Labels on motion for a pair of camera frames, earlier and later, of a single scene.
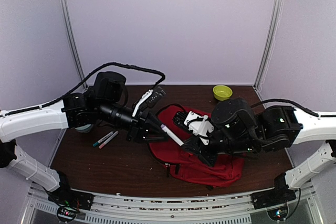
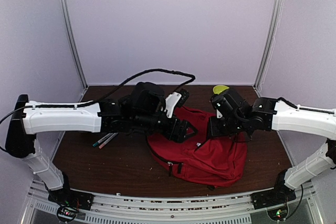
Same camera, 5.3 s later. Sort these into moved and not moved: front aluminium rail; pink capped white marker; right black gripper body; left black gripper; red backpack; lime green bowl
Moved: left black gripper; right black gripper body
Not moved: pink capped white marker; front aluminium rail; lime green bowl; red backpack
